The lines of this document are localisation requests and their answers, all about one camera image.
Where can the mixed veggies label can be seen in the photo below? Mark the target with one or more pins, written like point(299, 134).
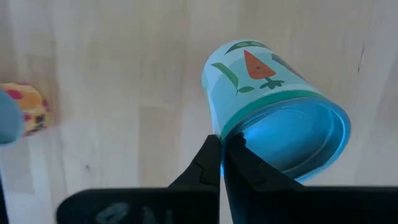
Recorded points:
point(248, 93)

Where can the yellow pineapple rings can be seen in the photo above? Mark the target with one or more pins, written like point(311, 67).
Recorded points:
point(32, 102)

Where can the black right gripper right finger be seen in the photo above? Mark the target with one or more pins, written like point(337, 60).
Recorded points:
point(245, 174)

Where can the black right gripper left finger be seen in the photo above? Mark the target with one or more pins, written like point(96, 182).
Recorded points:
point(205, 171)

